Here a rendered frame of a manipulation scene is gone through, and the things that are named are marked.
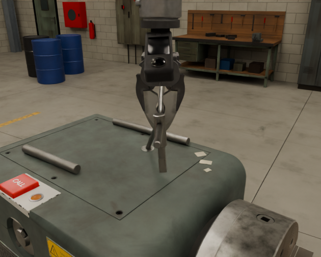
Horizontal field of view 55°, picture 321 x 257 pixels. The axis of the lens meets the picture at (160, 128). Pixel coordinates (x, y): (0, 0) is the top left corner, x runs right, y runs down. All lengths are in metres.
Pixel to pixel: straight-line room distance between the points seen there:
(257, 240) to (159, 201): 0.20
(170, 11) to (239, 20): 6.81
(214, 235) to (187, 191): 0.11
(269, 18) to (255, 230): 6.69
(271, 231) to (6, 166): 0.62
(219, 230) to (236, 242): 0.04
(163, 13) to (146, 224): 0.37
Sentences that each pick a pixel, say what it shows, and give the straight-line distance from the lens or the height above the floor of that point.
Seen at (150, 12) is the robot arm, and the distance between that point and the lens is 0.55.
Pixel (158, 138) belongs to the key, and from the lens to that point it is 0.48.
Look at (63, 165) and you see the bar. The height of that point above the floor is 1.27.
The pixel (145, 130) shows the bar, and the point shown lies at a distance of 0.93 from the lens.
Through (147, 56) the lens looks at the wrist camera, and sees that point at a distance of 0.50.
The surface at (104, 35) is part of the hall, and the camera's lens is 9.40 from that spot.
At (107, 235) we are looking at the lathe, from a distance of 0.57.
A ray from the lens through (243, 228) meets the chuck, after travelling 0.63.
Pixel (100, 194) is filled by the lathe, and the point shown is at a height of 1.25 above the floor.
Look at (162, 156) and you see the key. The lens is 0.58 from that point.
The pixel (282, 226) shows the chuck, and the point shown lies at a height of 1.24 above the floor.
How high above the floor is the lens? 1.63
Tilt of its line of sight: 23 degrees down
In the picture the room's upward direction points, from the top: straight up
